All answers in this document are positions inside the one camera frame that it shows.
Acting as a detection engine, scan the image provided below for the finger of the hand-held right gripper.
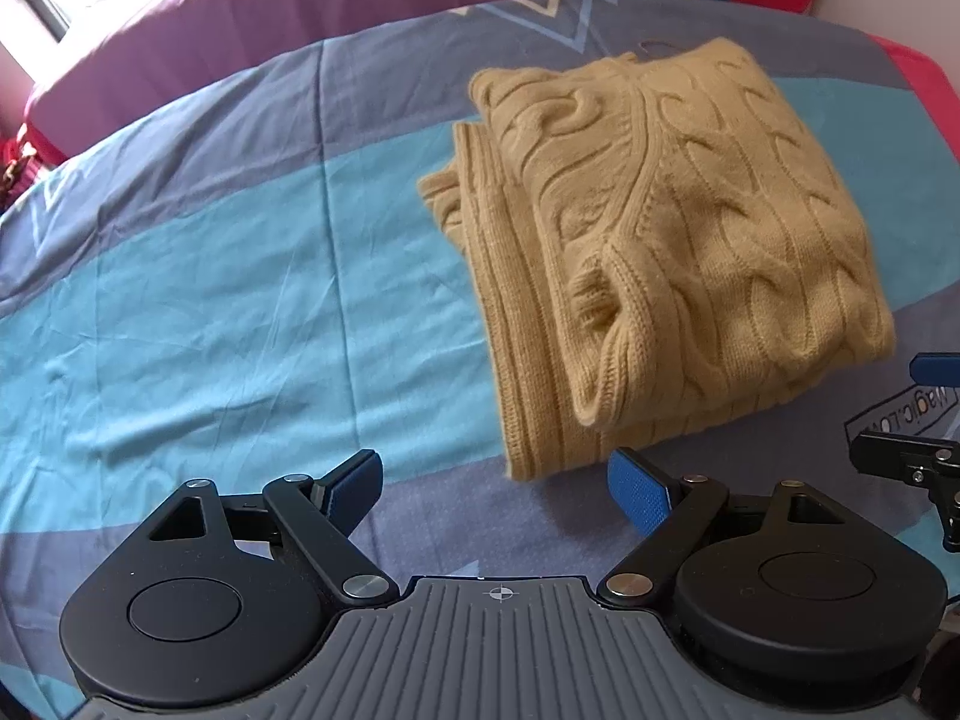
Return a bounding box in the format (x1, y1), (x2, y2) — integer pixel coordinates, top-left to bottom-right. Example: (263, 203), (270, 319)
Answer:
(849, 430), (960, 485)
(909, 352), (960, 386)

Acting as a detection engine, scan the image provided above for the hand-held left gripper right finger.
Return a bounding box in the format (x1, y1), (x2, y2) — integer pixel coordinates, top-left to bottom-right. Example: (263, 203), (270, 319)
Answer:
(597, 448), (853, 605)

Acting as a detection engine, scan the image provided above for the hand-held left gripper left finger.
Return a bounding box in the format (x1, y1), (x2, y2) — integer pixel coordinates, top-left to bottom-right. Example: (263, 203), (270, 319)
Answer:
(131, 448), (399, 609)

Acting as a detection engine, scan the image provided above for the tan cable-knit cardigan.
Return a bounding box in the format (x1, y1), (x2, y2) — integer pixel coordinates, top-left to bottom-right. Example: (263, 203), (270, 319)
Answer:
(416, 36), (898, 482)

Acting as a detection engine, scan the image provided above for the pile of red pink clothes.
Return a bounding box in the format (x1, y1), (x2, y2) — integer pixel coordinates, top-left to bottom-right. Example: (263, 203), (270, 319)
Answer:
(0, 124), (70, 200)

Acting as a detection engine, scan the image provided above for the blue grey patterned bedsheet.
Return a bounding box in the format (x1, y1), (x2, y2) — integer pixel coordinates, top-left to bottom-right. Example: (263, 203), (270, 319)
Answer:
(0, 0), (960, 691)

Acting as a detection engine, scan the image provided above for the purple bed cover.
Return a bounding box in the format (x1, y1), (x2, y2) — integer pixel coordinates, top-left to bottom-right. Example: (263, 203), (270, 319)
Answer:
(22, 0), (688, 160)

